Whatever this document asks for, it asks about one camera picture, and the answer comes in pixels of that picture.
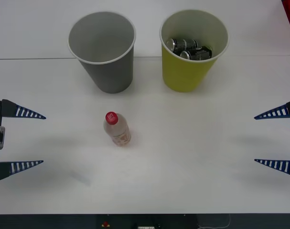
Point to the clear bottle with red cap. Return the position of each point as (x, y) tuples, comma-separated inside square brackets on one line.
[(117, 133)]

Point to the yellow-green plastic waste bin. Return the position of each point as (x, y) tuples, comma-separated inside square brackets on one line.
[(183, 74)]

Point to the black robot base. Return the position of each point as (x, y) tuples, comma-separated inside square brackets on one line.
[(51, 221)]

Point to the red emergency stop button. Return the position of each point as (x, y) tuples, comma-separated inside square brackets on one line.
[(105, 224)]

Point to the grey plastic waste bin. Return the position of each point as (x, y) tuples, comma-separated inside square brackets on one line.
[(111, 74)]

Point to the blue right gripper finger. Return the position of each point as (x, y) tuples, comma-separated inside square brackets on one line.
[(284, 111), (284, 166)]

